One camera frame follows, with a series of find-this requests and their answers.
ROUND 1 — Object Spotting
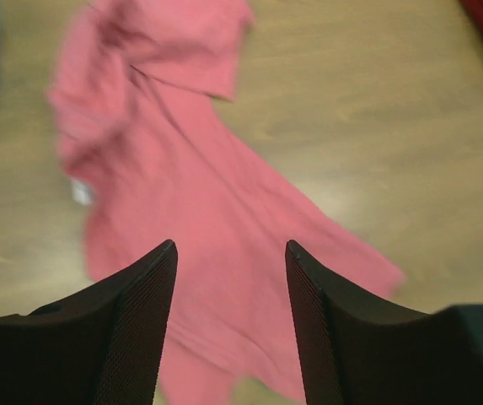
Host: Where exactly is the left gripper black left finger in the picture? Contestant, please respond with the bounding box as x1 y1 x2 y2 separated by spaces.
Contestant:
0 240 178 404

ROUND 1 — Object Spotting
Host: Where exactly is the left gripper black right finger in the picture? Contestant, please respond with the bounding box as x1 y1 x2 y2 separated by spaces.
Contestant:
285 240 483 405

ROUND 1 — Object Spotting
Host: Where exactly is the pink t-shirt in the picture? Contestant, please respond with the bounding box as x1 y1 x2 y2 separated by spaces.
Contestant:
49 1 403 404

